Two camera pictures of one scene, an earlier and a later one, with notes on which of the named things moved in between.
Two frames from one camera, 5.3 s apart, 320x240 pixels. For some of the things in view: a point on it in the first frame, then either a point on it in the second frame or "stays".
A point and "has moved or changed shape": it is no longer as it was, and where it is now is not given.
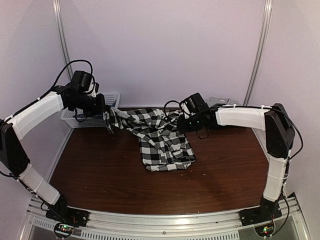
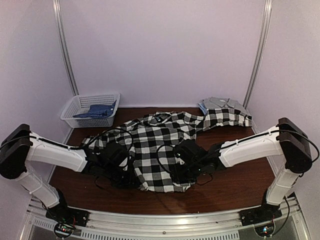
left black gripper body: x=90 y=107 -> x=119 y=180
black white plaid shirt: x=162 y=146 has moved or changed shape
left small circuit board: x=63 y=229 stays
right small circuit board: x=265 y=230 stays
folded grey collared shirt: x=223 y=101 stays
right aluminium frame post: x=260 y=50 stays
